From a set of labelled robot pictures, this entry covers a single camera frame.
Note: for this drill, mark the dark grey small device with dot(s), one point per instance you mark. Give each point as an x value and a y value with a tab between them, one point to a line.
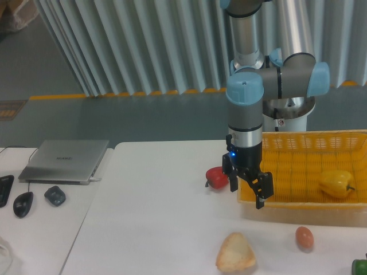
55	196

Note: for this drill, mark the yellow wicker basket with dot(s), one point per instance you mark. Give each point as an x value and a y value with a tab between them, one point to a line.
298	159

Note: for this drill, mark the red bell pepper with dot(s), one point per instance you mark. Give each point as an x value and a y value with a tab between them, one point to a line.
215	178

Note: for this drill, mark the black computer mouse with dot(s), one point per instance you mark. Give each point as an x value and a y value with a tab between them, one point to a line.
22	204

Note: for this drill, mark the yellow bell pepper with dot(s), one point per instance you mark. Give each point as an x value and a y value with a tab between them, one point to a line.
336	183

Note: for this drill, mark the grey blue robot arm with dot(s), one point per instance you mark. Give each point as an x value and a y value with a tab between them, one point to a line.
255	78

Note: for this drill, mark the green object at edge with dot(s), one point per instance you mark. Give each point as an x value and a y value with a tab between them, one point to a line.
359	267

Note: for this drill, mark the silver closed laptop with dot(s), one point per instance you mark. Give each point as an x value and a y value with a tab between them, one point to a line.
65	162

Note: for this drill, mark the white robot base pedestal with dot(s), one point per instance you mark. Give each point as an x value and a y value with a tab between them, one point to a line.
287	115

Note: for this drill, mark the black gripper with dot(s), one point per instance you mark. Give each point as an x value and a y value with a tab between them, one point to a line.
247	161

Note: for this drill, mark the triangular white bread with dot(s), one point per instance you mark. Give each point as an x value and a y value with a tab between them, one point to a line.
235	254

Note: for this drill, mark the black keyboard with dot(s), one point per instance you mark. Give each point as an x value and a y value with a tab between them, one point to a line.
5	189

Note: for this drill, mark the brown egg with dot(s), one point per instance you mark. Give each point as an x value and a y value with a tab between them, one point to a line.
304	237

